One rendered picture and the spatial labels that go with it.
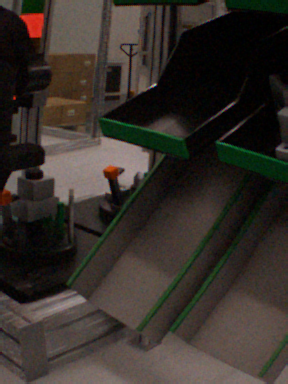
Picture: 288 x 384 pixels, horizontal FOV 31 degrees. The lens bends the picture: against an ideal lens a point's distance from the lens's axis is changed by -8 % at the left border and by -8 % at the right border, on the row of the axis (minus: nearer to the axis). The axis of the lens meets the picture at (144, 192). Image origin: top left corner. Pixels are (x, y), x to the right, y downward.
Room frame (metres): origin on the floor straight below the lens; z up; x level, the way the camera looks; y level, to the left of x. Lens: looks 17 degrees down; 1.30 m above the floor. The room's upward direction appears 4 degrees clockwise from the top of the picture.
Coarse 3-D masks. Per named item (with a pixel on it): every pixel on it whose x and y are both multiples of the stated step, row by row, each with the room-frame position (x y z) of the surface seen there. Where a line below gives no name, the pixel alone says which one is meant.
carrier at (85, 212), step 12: (108, 192) 0.99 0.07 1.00; (132, 192) 0.97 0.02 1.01; (84, 204) 1.01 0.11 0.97; (96, 204) 1.02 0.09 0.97; (108, 204) 0.97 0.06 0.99; (84, 216) 0.94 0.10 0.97; (96, 216) 0.95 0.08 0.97; (108, 216) 0.92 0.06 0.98; (84, 228) 0.89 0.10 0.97; (96, 228) 0.89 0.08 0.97
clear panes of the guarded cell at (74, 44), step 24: (72, 0) 2.22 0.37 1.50; (96, 0) 2.13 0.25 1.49; (72, 24) 2.21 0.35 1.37; (96, 24) 2.12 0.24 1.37; (72, 48) 2.20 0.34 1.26; (96, 48) 2.11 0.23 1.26; (72, 72) 2.19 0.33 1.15; (48, 96) 2.27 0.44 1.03; (72, 96) 2.18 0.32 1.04; (48, 120) 2.27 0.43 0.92; (72, 120) 2.17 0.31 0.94
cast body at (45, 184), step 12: (24, 180) 0.76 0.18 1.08; (36, 180) 0.76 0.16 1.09; (48, 180) 0.77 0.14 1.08; (24, 192) 0.76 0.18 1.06; (36, 192) 0.75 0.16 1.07; (48, 192) 0.77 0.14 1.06; (12, 204) 0.76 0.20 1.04; (24, 204) 0.74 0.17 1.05; (36, 204) 0.75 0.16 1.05; (48, 204) 0.77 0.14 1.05; (24, 216) 0.74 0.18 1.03; (36, 216) 0.75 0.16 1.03; (48, 216) 0.77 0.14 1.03
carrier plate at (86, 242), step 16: (64, 224) 0.89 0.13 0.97; (80, 240) 0.82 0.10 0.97; (96, 240) 0.83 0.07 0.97; (0, 256) 0.72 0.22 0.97; (80, 256) 0.76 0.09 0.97; (0, 272) 0.66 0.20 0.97; (16, 272) 0.67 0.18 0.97; (48, 272) 0.69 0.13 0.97; (64, 272) 0.69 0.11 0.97; (0, 288) 0.65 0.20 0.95; (16, 288) 0.62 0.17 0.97; (32, 288) 0.63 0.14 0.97; (48, 288) 0.64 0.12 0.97
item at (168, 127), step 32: (192, 32) 0.68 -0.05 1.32; (224, 32) 0.72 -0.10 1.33; (256, 32) 0.73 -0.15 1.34; (192, 64) 0.68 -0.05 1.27; (224, 64) 0.72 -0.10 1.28; (256, 64) 0.57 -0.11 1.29; (160, 96) 0.65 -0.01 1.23; (192, 96) 0.63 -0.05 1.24; (224, 96) 0.62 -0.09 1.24; (256, 96) 0.57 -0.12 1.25; (128, 128) 0.55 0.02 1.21; (160, 128) 0.57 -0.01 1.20; (192, 128) 0.56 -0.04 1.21; (224, 128) 0.53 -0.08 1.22
